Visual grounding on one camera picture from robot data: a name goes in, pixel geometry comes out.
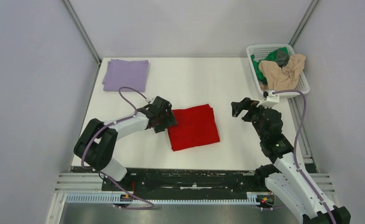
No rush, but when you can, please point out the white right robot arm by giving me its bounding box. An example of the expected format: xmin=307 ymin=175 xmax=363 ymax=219
xmin=231 ymin=98 xmax=351 ymax=224

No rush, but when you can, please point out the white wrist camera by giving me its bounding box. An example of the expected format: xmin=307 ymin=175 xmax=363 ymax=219
xmin=145 ymin=98 xmax=154 ymax=104
xmin=257 ymin=90 xmax=280 ymax=109

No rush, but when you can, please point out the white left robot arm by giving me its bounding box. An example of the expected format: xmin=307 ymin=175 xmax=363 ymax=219
xmin=73 ymin=96 xmax=177 ymax=190

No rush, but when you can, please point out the green t shirt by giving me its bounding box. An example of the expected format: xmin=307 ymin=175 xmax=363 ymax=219
xmin=251 ymin=47 xmax=290 ymax=85

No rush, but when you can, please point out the beige t shirt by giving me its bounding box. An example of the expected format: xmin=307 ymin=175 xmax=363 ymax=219
xmin=259 ymin=54 xmax=306 ymax=91

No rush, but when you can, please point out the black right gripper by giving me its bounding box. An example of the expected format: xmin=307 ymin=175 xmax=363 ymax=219
xmin=232 ymin=97 xmax=273 ymax=140

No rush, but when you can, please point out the right aluminium corner post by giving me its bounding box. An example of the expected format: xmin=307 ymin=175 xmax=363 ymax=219
xmin=289 ymin=0 xmax=320 ymax=46

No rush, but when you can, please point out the folded lilac t shirt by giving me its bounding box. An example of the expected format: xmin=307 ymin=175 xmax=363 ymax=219
xmin=102 ymin=59 xmax=149 ymax=92

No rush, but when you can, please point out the white slotted cable duct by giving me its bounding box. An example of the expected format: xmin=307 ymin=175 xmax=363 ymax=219
xmin=65 ymin=193 xmax=260 ymax=205

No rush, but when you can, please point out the aluminium corner post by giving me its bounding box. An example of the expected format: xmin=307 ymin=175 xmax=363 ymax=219
xmin=289 ymin=0 xmax=320 ymax=46
xmin=61 ymin=0 xmax=102 ymax=66

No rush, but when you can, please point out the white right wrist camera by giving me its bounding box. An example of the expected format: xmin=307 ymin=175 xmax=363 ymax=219
xmin=257 ymin=90 xmax=280 ymax=109

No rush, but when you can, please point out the white plastic laundry basket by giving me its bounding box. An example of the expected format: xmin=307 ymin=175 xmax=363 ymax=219
xmin=246 ymin=43 xmax=310 ymax=95

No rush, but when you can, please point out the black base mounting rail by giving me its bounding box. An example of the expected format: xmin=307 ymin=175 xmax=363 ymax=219
xmin=71 ymin=166 xmax=319 ymax=202

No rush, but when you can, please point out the grey t shirt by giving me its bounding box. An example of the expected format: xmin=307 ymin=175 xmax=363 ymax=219
xmin=275 ymin=49 xmax=289 ymax=68

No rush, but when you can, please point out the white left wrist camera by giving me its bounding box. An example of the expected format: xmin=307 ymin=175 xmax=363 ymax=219
xmin=145 ymin=98 xmax=154 ymax=104

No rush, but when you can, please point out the red t shirt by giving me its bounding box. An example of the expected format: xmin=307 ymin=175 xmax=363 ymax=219
xmin=168 ymin=104 xmax=220 ymax=152

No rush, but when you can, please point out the left aluminium corner post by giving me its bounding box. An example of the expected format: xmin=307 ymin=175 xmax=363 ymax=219
xmin=61 ymin=0 xmax=102 ymax=66

